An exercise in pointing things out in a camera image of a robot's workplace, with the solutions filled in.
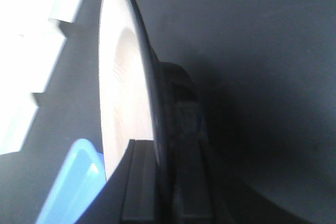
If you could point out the blue plastic tray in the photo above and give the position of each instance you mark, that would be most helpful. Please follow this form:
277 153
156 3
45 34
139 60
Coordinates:
79 180

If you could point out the left white storage bin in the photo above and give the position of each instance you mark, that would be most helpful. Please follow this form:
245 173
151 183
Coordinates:
18 111

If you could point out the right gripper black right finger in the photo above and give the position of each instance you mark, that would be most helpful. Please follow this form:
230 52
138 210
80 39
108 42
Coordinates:
191 200

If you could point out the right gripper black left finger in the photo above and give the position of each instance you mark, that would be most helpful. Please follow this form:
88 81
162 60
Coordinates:
141 198

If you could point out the middle white storage bin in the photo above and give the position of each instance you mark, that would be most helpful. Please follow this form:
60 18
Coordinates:
28 58

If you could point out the beige plate black rim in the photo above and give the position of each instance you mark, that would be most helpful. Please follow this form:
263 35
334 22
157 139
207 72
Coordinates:
131 98

